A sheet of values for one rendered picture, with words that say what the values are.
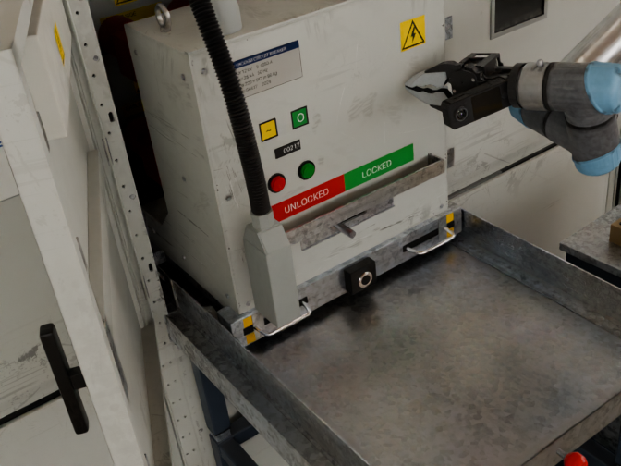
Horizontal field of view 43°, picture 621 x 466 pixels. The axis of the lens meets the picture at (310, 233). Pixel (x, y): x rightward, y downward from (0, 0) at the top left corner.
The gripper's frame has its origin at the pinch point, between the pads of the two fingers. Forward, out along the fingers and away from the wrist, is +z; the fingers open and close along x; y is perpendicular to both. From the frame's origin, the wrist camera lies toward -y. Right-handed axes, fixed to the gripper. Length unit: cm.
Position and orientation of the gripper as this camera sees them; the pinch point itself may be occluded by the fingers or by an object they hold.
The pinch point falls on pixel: (409, 87)
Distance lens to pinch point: 140.3
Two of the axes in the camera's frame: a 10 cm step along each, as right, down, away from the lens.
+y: 5.8, -5.1, 6.4
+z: -7.8, -1.4, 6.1
